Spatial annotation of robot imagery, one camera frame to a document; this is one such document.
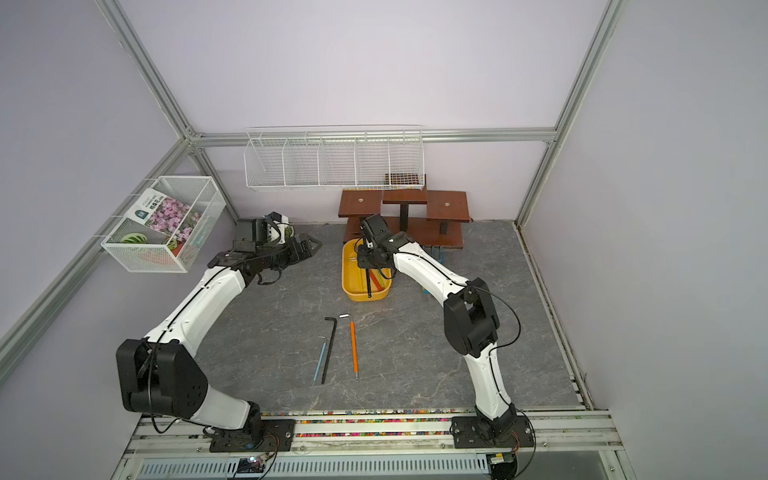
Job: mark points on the yellow plastic storage box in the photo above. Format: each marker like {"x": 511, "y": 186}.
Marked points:
{"x": 353, "y": 277}

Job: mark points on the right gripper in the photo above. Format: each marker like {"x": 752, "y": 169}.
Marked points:
{"x": 363, "y": 258}

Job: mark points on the white wire side basket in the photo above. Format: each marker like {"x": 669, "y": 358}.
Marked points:
{"x": 139, "y": 249}

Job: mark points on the small black hex key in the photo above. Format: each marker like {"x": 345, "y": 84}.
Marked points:
{"x": 329, "y": 348}

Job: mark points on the brown wooden stand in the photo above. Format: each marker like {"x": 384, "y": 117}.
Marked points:
{"x": 432, "y": 217}

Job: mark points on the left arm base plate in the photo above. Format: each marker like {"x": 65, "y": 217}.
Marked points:
{"x": 270, "y": 435}

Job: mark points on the long white wire basket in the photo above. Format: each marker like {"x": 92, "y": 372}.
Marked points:
{"x": 353, "y": 157}

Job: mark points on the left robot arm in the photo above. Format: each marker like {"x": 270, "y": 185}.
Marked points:
{"x": 158, "y": 374}

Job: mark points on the flower seed packet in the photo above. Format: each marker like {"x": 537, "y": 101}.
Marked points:
{"x": 164, "y": 214}

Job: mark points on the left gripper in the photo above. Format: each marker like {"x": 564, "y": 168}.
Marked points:
{"x": 295, "y": 255}

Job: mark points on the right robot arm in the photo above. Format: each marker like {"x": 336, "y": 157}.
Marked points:
{"x": 470, "y": 318}

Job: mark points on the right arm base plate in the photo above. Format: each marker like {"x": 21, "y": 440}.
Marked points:
{"x": 477, "y": 432}

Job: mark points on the aluminium mounting rail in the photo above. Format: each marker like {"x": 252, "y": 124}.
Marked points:
{"x": 384, "y": 444}

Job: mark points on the red hex key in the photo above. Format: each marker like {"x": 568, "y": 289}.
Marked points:
{"x": 377, "y": 280}

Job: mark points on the orange hex key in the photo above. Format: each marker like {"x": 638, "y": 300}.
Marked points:
{"x": 353, "y": 340}

